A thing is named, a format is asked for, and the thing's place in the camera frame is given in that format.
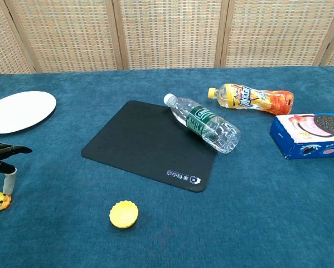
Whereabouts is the black mouse pad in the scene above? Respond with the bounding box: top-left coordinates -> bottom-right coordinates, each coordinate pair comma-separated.
81,100 -> 217,193

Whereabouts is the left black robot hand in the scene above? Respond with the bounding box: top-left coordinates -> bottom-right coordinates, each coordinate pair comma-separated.
0,140 -> 33,195

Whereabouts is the yellow round lid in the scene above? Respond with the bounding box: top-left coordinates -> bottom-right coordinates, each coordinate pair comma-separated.
109,200 -> 139,229

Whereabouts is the orange iced tea bottle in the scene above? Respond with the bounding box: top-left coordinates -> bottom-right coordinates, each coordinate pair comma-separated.
207,83 -> 294,116

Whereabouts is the blue cookie box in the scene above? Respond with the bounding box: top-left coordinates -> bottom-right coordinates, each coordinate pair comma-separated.
269,112 -> 334,160

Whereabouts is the white round plate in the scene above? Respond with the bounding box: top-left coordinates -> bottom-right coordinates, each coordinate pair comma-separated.
0,90 -> 57,135

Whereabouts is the clear water bottle green label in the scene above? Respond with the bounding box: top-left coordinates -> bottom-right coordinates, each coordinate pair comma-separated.
163,93 -> 241,155

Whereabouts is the woven folding screen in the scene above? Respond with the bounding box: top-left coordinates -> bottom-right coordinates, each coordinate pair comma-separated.
0,0 -> 334,75

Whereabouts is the blue table cloth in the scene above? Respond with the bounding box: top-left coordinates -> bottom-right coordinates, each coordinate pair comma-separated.
0,65 -> 334,268

